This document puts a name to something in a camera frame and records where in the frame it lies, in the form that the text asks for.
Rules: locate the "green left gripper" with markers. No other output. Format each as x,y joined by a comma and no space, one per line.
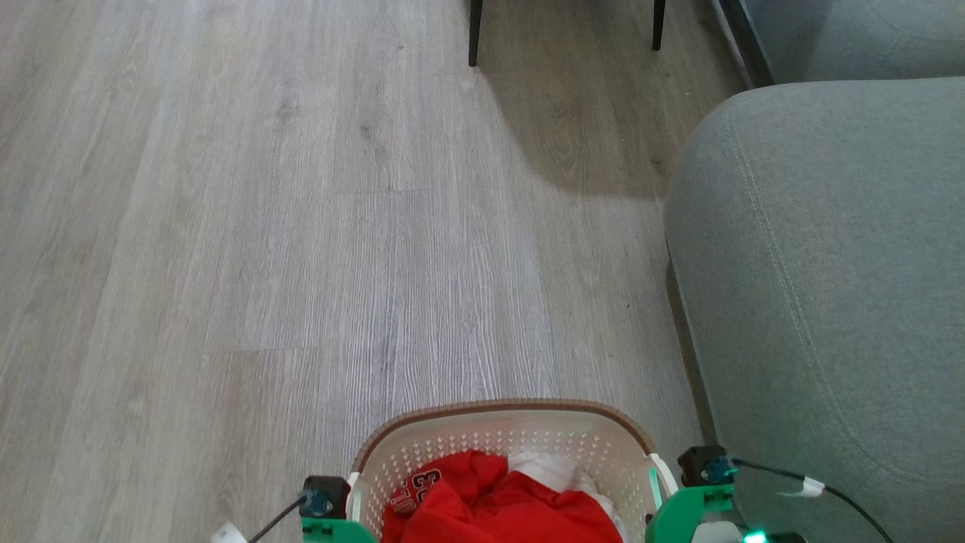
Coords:
332,532

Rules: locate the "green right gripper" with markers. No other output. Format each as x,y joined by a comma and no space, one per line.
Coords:
678,516

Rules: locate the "cream laundry basket brown rim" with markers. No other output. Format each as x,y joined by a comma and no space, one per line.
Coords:
520,426

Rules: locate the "white garment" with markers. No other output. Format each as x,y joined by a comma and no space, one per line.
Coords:
554,469

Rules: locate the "red basketball jersey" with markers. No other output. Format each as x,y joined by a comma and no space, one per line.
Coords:
513,509

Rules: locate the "grey fabric sofa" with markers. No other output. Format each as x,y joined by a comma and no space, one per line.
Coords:
829,286

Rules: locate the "black furniture leg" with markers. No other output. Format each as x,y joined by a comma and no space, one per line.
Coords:
475,34
658,23

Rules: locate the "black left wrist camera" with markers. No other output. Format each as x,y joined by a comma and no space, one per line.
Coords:
326,496

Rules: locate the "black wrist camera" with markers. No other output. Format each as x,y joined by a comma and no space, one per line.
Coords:
705,464
326,496

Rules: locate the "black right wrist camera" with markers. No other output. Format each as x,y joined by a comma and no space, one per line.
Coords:
705,464

